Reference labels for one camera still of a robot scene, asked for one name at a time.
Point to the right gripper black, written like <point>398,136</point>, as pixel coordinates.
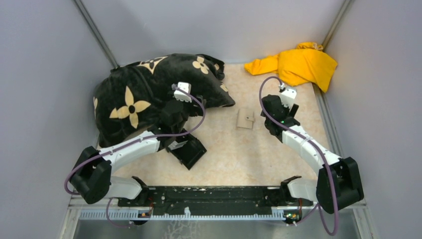
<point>289,112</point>

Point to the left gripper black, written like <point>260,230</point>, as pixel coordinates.
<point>196,110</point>

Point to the beige card holder wallet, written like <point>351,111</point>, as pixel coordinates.
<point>245,118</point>

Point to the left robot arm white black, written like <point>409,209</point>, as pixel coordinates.
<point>92,175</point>

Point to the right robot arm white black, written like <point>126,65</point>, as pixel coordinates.
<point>338,184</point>

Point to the black card tray box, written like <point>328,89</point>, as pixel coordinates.
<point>190,153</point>

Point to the black floral plush pillow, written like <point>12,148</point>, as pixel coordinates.
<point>132,97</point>

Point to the yellow cloth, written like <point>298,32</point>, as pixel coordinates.
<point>306,63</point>

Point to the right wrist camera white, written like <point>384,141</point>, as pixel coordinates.
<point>287,96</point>

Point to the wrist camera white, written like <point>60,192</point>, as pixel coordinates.
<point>287,96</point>
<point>182,92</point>

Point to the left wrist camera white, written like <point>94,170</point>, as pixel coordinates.
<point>182,92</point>

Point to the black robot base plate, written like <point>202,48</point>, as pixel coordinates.
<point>291,213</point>

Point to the white toothed cable strip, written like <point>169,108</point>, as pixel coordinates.
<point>134,215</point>

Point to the aluminium front rail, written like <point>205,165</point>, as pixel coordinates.
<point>163,197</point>

